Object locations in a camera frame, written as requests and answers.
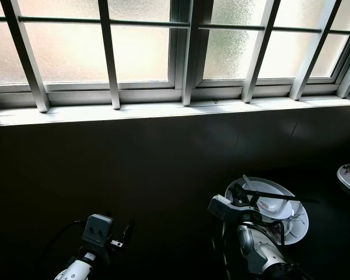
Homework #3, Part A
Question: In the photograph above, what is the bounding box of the long black chopstick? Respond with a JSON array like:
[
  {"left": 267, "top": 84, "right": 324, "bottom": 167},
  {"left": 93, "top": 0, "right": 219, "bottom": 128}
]
[{"left": 245, "top": 189, "right": 321, "bottom": 204}]

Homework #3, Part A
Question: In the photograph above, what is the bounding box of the white soup spoon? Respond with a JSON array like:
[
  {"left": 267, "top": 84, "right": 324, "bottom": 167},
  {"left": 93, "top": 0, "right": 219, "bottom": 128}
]
[{"left": 241, "top": 174, "right": 279, "bottom": 213}]

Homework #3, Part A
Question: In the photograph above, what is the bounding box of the large white plate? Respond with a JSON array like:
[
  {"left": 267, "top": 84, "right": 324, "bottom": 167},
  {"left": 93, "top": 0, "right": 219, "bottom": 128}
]
[{"left": 224, "top": 176, "right": 310, "bottom": 246}]

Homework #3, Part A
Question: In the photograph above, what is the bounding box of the white frosted glass window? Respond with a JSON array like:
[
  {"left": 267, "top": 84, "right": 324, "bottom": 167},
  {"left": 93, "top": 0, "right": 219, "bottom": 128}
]
[{"left": 0, "top": 0, "right": 350, "bottom": 113}]

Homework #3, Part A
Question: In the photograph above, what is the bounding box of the white window security grille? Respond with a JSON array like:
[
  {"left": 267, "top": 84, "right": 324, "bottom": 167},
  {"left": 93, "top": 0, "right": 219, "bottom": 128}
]
[{"left": 0, "top": 0, "right": 350, "bottom": 113}]

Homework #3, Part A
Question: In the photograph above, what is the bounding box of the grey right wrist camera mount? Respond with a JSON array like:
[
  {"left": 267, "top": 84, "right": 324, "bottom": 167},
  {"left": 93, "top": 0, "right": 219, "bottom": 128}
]
[{"left": 208, "top": 195, "right": 236, "bottom": 223}]

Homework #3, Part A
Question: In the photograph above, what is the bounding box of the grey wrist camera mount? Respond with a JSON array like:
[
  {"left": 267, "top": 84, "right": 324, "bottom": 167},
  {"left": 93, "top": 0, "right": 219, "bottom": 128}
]
[
  {"left": 83, "top": 213, "right": 115, "bottom": 253},
  {"left": 208, "top": 195, "right": 236, "bottom": 223}
]

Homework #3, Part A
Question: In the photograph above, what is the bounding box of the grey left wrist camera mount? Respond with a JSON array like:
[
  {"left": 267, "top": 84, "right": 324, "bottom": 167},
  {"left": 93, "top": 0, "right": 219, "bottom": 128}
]
[{"left": 83, "top": 213, "right": 115, "bottom": 253}]

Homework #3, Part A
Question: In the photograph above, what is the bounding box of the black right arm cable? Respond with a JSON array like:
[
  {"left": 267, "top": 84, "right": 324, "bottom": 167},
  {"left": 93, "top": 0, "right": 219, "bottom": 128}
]
[{"left": 217, "top": 217, "right": 237, "bottom": 280}]

